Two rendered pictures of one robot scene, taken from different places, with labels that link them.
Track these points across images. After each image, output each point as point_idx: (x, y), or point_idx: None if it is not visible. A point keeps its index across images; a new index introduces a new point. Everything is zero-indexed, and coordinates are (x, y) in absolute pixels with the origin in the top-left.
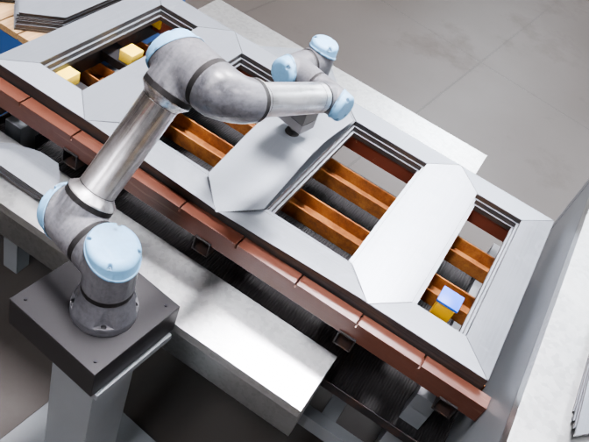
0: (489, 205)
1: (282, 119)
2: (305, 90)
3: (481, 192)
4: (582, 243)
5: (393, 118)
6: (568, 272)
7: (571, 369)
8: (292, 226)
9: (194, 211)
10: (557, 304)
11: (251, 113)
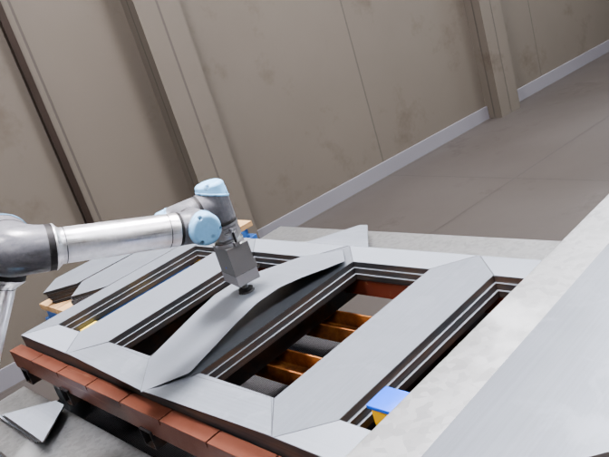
0: (514, 283)
1: (227, 281)
2: (128, 221)
3: (500, 272)
4: (555, 255)
5: (438, 250)
6: (509, 295)
7: (448, 417)
8: (218, 381)
9: (131, 401)
10: (466, 339)
11: (29, 254)
